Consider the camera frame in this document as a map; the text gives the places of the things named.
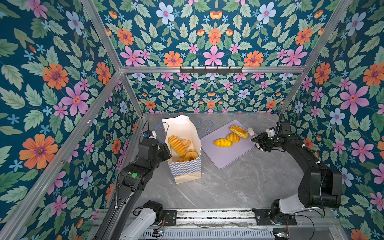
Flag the long striped bread loaf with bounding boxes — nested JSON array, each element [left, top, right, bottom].
[[169, 136, 187, 156]]

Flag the blue checkered paper bag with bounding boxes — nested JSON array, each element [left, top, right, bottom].
[[158, 115, 214, 184]]

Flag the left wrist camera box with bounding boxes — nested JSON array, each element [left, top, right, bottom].
[[143, 130, 157, 139]]

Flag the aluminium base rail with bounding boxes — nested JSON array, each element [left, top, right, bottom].
[[101, 208, 343, 232]]

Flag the golden braided bread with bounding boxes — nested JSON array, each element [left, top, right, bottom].
[[184, 149, 199, 162]]

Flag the yellow small bread roll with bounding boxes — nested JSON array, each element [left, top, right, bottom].
[[214, 139, 233, 148]]

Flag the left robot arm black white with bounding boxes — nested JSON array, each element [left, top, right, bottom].
[[94, 138, 171, 240]]

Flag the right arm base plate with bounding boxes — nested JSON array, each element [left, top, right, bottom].
[[252, 208, 297, 226]]

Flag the lilac plastic tray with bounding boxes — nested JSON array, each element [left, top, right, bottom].
[[201, 120, 255, 169]]

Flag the white perforated cable duct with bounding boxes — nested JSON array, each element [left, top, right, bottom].
[[139, 229, 275, 240]]

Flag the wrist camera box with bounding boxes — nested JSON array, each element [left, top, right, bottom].
[[143, 130, 157, 139], [266, 128, 276, 138]]

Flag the crusty bread slice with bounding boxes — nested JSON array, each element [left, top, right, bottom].
[[230, 125, 249, 139]]

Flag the metal tongs with white tips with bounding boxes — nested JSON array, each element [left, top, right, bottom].
[[247, 127, 260, 149]]

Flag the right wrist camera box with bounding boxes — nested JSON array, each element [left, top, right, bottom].
[[266, 128, 276, 138]]

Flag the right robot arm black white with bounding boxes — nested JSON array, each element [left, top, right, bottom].
[[251, 122, 343, 225]]

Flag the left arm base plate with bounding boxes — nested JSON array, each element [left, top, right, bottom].
[[163, 210, 178, 227]]

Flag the black hook rail on wall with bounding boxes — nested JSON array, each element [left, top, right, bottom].
[[179, 66, 243, 75]]

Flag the round golden bread roll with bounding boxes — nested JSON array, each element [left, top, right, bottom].
[[181, 140, 192, 148]]

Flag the striped fake bread roll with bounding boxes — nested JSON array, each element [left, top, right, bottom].
[[226, 133, 240, 143]]

